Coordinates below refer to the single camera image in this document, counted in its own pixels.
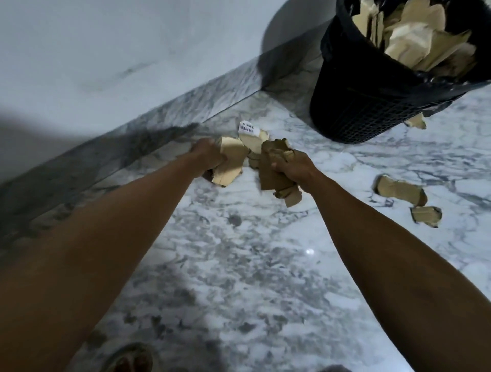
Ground person's left hand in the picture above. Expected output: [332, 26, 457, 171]
[190, 137, 227, 179]

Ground person's right hand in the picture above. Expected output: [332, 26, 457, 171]
[268, 149, 321, 192]

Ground torn brown paper handful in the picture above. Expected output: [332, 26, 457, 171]
[416, 30, 473, 73]
[400, 0, 447, 31]
[352, 0, 385, 49]
[248, 138, 304, 209]
[201, 121, 270, 189]
[385, 22, 434, 69]

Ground black bin with liner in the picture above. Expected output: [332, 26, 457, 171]
[308, 0, 491, 145]

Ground brown paper pieces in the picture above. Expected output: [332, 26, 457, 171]
[372, 112, 443, 229]

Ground person's left forearm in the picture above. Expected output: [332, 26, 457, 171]
[0, 151, 204, 372]

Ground person's right forearm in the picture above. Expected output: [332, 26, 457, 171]
[308, 172, 491, 372]

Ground person's left white sandal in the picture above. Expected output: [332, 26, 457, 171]
[101, 342, 156, 372]

